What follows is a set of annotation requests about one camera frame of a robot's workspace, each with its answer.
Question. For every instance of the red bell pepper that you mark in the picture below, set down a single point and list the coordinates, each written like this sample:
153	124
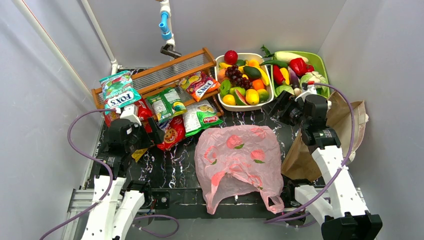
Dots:
299	66

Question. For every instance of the tangerine at basin back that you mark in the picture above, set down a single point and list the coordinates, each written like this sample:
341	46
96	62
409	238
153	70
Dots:
253	63

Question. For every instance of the dark grape bunch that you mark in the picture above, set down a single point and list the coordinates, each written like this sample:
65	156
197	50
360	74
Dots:
237	78

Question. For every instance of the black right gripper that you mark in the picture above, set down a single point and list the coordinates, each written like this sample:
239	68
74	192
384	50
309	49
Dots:
278	106

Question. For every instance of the aluminium base frame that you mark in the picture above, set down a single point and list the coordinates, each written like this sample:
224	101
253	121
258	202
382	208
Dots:
80	200

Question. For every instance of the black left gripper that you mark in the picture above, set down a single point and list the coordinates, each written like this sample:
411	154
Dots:
154	127

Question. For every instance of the white corner pipe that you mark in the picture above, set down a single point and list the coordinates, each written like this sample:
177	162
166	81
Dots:
113	61

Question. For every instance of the wooden slatted rack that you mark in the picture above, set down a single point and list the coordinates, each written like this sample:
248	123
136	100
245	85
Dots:
151	81

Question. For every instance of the cauliflower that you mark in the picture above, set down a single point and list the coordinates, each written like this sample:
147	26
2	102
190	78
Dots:
315	76

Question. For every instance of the yellow lemon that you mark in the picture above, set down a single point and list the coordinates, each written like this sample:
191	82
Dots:
252	97

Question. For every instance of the yellow orange small fruit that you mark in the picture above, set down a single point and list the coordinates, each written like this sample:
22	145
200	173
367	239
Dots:
229	100

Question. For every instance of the green snack packet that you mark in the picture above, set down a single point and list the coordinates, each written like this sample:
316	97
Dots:
166	105

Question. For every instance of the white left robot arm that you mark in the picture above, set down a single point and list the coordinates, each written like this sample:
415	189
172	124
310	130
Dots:
115	205

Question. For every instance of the white radish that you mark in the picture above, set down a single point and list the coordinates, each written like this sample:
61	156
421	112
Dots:
285	56

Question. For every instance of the watermelon slice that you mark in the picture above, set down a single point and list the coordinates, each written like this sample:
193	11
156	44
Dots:
240	98

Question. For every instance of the pink plastic grocery bag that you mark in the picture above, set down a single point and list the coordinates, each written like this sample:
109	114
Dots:
238	160

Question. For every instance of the brown paper bag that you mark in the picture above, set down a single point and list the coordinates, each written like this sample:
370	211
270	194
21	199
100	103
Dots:
346	130

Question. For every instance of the yellow corn pepper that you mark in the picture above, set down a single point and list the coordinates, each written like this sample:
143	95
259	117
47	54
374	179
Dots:
285	74

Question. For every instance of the green Fox's candy bag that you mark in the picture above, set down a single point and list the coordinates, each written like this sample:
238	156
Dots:
118	90

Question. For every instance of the peach fruit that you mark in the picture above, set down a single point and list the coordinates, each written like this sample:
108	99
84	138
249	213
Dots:
221	75

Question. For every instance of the green bell pepper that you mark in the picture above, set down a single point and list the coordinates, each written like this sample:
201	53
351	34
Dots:
225	87

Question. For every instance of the dark green avocado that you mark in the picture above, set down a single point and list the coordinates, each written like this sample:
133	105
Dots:
253	73

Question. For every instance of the red snack bag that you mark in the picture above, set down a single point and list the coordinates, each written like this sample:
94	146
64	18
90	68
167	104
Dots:
142	111

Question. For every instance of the green cucumber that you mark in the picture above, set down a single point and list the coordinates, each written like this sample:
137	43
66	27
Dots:
275	62

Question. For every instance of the green Chiba chips bag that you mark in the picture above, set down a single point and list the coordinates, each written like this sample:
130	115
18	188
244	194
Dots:
199	116

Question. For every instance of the orange Fox's candy bag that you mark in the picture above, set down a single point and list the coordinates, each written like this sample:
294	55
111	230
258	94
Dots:
198	84

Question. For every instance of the purple eggplant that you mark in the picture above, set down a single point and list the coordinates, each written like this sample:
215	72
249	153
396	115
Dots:
293	78

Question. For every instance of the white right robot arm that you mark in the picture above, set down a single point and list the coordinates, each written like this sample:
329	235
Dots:
337	207

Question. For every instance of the white pipe with blue valve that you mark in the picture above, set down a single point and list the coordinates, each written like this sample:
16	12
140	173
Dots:
165	25

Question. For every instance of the red chips bag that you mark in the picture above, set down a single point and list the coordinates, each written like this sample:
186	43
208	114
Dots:
174	132

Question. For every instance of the green cabbage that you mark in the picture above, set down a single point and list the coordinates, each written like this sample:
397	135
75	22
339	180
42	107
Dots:
283	88

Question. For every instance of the red apple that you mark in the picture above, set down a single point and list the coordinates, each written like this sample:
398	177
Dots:
231	57

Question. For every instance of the red chili pepper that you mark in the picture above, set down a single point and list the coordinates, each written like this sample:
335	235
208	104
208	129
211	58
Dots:
277	75

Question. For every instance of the green vegetable basin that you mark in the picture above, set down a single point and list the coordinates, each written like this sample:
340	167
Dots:
314	60

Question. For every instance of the yellow banana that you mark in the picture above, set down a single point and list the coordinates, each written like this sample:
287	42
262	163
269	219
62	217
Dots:
264	76

